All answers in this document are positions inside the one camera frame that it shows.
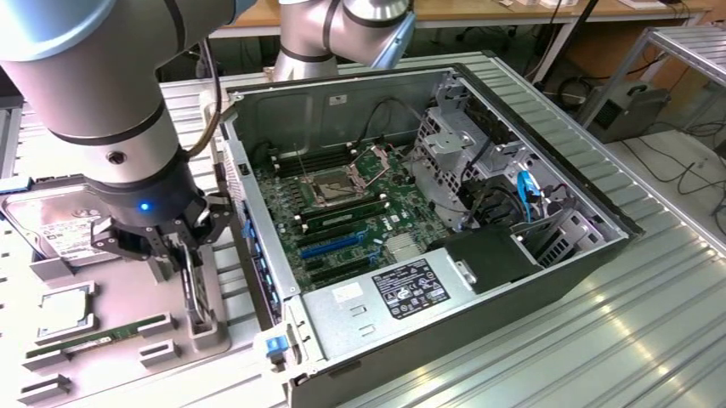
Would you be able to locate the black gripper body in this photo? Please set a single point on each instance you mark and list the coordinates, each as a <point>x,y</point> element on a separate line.
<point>147,195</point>

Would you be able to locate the black graphics card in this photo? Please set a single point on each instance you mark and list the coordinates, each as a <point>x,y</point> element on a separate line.
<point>198,293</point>

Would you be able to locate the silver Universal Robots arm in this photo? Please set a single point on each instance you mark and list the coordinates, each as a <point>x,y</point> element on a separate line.
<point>85,85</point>

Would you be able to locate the grey parts rack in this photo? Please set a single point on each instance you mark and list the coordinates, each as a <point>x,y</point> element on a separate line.
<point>124,297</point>

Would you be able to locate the silver hard disk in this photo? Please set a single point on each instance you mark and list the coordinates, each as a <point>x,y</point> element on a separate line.
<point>53,221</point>

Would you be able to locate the silver CPU chip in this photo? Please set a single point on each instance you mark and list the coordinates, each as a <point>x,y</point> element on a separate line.
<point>63,312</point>

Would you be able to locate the metal locking lever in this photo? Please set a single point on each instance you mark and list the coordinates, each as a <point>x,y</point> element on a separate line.
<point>302,161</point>

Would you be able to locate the blue expansion slot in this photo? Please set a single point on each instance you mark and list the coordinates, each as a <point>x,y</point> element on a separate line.
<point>335,247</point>

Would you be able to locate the CPU socket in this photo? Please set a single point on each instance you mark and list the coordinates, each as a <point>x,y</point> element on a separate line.
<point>331,187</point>

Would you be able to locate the green motherboard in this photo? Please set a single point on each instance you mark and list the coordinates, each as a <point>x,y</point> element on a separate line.
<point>340,229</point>

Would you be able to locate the green RAM stick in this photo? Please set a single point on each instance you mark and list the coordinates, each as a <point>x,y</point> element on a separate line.
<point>96,338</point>

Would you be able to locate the installed RAM stick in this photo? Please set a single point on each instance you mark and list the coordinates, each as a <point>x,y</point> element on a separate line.
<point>346,216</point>

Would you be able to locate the blue case latch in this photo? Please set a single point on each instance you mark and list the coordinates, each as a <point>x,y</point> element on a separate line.
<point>276,344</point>

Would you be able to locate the metal socket cover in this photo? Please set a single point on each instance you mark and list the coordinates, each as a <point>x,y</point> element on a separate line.
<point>371,163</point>

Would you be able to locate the grey power supply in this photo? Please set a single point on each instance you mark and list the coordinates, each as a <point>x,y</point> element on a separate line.
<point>363,310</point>

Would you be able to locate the silver chipset heatsink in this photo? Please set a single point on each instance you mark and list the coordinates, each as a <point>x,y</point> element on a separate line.
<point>408,247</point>

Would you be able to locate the metal disk bay cage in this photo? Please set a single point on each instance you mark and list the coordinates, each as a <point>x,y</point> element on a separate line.
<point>448,170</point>

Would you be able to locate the black plastic shroud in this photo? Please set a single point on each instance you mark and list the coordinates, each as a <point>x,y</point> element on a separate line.
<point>490,259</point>

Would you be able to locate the black open PC case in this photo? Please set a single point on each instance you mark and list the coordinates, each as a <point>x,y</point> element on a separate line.
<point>567,272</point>

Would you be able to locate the wooden desk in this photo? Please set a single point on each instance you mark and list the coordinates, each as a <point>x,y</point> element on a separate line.
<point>510,13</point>

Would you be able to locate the dark grey floor device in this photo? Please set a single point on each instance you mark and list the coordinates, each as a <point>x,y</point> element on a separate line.
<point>630,112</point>

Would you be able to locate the aluminium profile frame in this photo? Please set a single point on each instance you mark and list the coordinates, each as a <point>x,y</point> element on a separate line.
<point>681,47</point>

